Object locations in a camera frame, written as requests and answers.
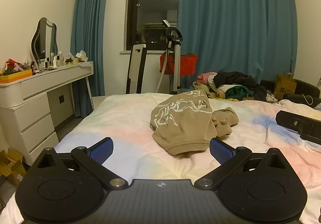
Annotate white and black chair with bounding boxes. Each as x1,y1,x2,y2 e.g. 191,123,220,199
126,44,147,94

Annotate wide blue curtain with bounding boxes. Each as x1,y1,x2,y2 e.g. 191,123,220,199
177,0,299,89

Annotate white vanity desk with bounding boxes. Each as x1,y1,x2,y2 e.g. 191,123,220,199
0,61,94,166

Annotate group of cosmetic bottles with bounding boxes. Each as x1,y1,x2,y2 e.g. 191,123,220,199
44,51,66,68

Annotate bed with pastel cover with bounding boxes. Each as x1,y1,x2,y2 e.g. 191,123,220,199
0,93,321,224

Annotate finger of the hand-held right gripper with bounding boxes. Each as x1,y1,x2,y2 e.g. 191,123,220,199
275,110,321,145

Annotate narrow blue curtain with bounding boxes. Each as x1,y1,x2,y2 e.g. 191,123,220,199
70,0,112,118

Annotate brown paper bag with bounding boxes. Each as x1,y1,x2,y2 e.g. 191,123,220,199
273,73,297,99

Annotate wavy framed vanity mirror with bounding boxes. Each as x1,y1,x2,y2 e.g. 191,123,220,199
31,17,59,68

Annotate black armchair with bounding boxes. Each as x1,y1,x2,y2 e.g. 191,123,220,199
261,78,321,109

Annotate red cloth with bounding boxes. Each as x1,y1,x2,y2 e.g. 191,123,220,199
160,51,198,76

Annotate orange tray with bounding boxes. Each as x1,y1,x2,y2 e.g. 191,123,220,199
0,70,33,82

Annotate tan printed shirt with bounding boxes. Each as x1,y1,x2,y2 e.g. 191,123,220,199
150,89,240,155

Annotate cardboard boxes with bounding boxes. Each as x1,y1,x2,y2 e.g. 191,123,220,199
0,148,27,187

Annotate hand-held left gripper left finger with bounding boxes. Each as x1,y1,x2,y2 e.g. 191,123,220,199
31,137,128,191

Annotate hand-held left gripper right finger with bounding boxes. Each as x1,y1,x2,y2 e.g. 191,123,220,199
194,138,291,190

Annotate pile of mixed clothes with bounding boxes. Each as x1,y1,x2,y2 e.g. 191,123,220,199
192,71,279,103

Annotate garment steamer stand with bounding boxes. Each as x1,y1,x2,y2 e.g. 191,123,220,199
155,20,183,94

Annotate tissue box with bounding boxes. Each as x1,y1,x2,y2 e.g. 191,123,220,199
75,50,88,62

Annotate dark framed window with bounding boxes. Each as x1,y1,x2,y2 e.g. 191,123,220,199
126,0,180,51

